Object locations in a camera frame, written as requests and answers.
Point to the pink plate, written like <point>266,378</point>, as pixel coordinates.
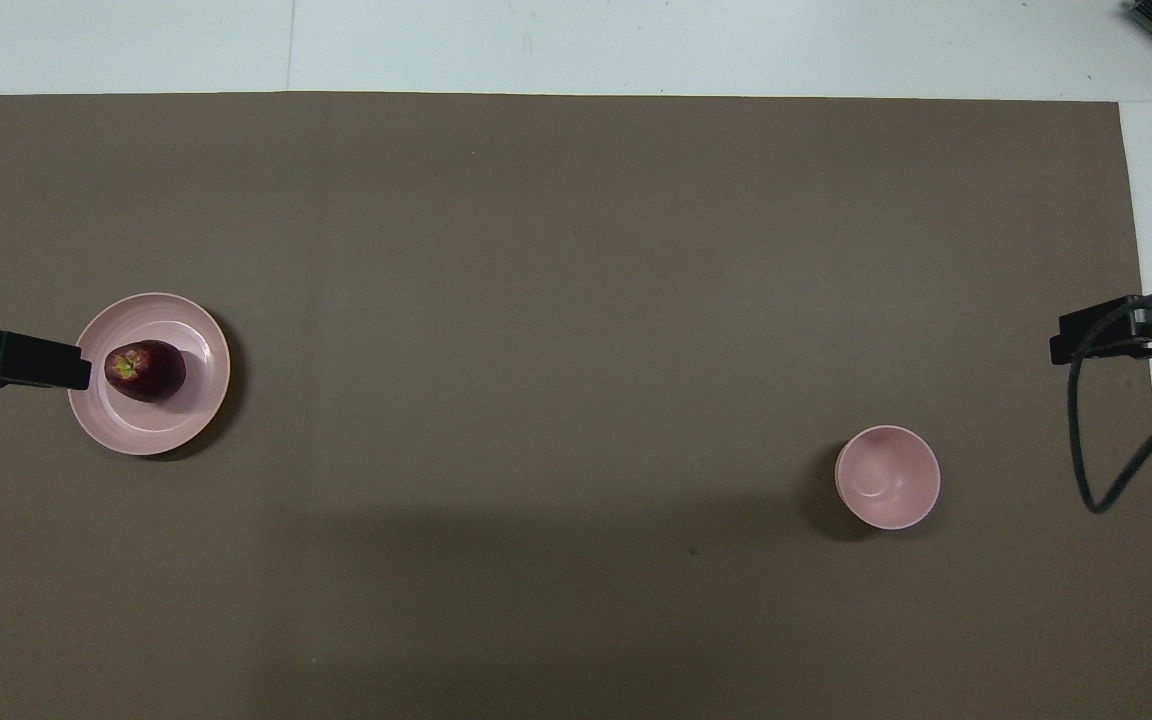
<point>151,425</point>

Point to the brown table mat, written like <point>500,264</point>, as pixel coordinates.
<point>576,300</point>

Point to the dark red apple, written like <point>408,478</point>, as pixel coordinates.
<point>148,372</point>

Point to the pink bowl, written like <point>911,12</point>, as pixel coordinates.
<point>886,480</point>

